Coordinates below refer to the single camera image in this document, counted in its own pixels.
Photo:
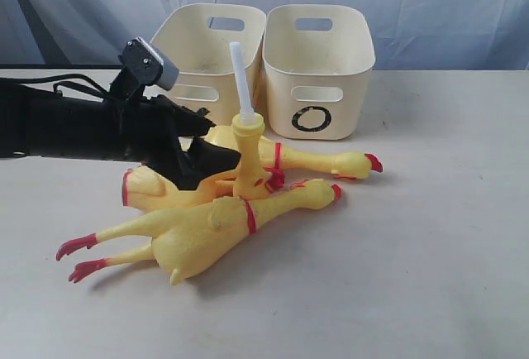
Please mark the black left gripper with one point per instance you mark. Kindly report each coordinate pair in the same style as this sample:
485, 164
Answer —
151, 130

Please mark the headless yellow rubber chicken body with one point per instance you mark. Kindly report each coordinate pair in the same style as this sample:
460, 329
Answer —
146, 190

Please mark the yellow rubber chicken front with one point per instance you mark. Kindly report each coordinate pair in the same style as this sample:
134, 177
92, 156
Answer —
186, 241

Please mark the yellow rubber chicken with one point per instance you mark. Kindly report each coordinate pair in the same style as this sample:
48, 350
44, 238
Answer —
350, 165
186, 241

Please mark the yellow rubber chicken back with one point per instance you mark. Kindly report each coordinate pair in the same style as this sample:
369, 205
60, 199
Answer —
350, 165

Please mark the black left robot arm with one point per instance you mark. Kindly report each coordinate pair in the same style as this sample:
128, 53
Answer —
36, 122

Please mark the cream bin marked O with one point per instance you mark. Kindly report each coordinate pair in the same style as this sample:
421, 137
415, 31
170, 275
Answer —
317, 63

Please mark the white backdrop curtain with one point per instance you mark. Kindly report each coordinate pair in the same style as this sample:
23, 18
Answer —
408, 34

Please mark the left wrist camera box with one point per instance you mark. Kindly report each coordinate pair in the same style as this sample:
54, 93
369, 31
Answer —
148, 64

